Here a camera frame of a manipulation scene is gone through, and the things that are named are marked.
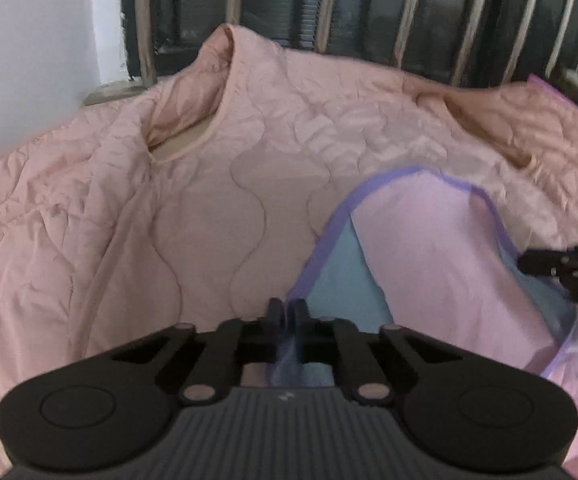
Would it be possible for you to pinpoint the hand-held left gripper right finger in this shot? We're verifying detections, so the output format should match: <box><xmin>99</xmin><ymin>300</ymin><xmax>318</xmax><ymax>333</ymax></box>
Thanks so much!
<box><xmin>288</xmin><ymin>298</ymin><xmax>465</xmax><ymax>407</ymax></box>

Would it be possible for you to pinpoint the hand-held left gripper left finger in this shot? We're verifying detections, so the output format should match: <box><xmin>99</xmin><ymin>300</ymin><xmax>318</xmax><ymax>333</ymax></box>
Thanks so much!
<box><xmin>110</xmin><ymin>298</ymin><xmax>286</xmax><ymax>407</ymax></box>

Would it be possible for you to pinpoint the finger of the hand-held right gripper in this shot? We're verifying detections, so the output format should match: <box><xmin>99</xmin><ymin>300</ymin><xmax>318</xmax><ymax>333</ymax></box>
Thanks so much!
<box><xmin>516</xmin><ymin>244</ymin><xmax>578</xmax><ymax>280</ymax></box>

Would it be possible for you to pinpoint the pastel pink blue purple garment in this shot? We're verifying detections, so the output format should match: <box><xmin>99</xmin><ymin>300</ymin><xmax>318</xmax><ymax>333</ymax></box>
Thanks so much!
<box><xmin>268</xmin><ymin>166</ymin><xmax>578</xmax><ymax>480</ymax></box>

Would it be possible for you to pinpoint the pink quilted jacket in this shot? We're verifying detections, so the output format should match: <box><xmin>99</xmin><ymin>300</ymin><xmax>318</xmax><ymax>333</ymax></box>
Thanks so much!
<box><xmin>0</xmin><ymin>24</ymin><xmax>578</xmax><ymax>463</ymax></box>

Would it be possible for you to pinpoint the metal window railing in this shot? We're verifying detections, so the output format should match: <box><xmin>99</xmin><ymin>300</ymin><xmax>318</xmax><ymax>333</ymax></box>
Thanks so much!
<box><xmin>84</xmin><ymin>0</ymin><xmax>578</xmax><ymax>107</ymax></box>

